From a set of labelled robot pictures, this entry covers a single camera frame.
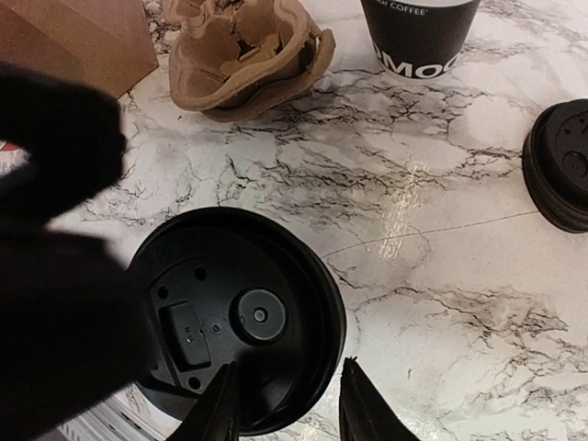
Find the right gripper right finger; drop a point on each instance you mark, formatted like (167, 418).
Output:
(363, 412)

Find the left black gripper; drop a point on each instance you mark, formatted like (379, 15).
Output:
(72, 331)

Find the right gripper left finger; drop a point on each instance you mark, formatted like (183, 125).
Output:
(215, 416)

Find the black cup lid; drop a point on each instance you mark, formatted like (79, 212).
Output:
(223, 285)

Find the brown paper bag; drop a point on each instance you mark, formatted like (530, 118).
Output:
(105, 44)

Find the black takeout coffee cup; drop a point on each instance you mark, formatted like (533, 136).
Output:
(150, 393)

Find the cardboard cup carrier tray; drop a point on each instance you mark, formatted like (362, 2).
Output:
(234, 60)

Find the stack of black lids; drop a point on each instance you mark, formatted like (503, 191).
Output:
(554, 162)

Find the stack of paper cups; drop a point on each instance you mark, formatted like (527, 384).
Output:
(419, 40)

